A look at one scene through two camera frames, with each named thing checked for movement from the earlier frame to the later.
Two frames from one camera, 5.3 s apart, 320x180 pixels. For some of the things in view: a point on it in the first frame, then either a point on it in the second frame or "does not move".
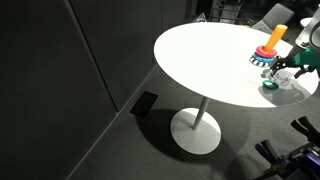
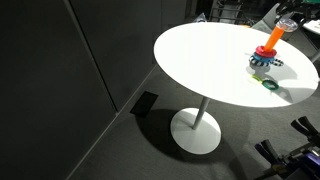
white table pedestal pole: x=204 y=104 does not move
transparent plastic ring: x=282 y=77 to x=287 y=24
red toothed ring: x=260 y=51 does not move
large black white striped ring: x=258 y=63 does not move
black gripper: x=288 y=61 to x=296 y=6
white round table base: x=197 y=141 does not move
